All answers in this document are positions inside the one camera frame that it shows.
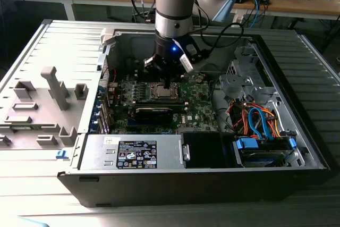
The round coin cell battery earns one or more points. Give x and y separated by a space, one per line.
199 79

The pale blue teach pendant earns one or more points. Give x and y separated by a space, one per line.
32 223

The black and grey PC case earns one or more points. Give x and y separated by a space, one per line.
159 189

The grey power supply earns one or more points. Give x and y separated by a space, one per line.
93 152

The blue disk carrier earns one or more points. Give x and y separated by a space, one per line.
247 144

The green RAM stick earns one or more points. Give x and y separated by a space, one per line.
26 127

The silver topped CPU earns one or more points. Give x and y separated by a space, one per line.
162 93

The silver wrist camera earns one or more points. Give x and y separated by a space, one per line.
186 63

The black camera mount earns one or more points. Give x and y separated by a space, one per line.
199 53

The graphics card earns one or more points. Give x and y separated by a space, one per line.
151 116

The green motherboard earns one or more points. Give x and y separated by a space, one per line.
197 102

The grey parts rack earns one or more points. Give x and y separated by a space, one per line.
50 110

